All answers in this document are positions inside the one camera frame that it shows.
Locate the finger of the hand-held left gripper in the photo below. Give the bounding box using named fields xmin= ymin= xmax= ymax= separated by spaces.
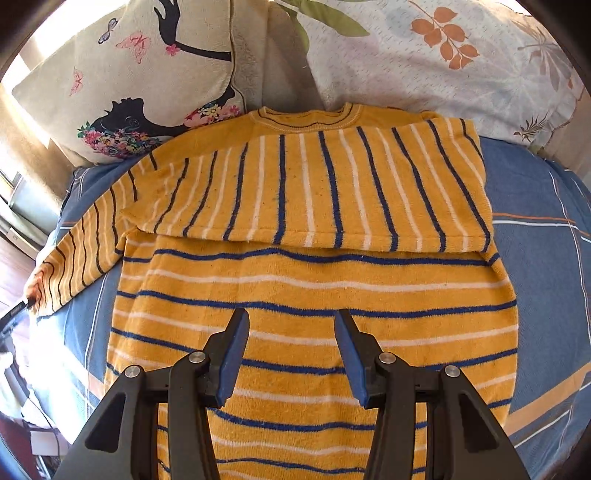
xmin=0 ymin=299 xmax=32 ymax=330

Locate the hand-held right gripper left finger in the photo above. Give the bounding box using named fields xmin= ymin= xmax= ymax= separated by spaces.
xmin=54 ymin=308 xmax=251 ymax=480

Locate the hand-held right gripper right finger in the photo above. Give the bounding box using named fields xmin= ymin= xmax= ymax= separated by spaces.
xmin=333 ymin=308 xmax=531 ymax=480

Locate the yellow striped sweater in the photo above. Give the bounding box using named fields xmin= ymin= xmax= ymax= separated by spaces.
xmin=28 ymin=104 xmax=518 ymax=480

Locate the blue plaid bed sheet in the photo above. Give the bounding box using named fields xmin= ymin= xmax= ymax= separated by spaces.
xmin=28 ymin=136 xmax=591 ymax=480

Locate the beige silhouette print cushion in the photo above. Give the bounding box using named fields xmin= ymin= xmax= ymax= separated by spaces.
xmin=11 ymin=0 xmax=245 ymax=166

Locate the white leaf print pillow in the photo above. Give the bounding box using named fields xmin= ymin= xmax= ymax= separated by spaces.
xmin=272 ymin=0 xmax=586 ymax=151

